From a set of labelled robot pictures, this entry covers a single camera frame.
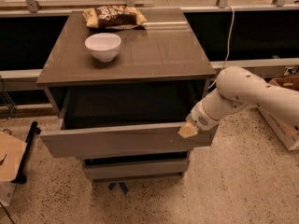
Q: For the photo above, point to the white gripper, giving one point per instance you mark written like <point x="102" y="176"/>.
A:
<point x="199" y="118"/>

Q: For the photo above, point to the grey top drawer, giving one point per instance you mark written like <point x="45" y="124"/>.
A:
<point x="119" y="141"/>

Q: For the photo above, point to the grey drawer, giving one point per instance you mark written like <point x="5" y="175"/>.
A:
<point x="119" y="141"/>
<point x="136" y="169"/>

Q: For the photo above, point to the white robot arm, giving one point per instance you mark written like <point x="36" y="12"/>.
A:
<point x="236" y="89"/>

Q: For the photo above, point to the grey drawer cabinet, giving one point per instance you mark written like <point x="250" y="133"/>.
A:
<point x="160" y="73"/>

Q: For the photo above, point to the grey bottom drawer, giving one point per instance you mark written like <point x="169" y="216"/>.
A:
<point x="136" y="169"/>

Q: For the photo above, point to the white ceramic bowl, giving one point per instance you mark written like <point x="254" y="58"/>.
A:
<point x="104" y="47"/>

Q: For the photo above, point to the brown yellow snack bag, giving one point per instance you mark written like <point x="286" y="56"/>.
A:
<point x="113" y="17"/>

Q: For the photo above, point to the black stand leg left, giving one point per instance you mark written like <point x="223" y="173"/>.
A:
<point x="21" y="177"/>

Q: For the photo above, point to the cardboard box left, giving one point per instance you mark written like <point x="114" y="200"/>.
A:
<point x="11" y="152"/>

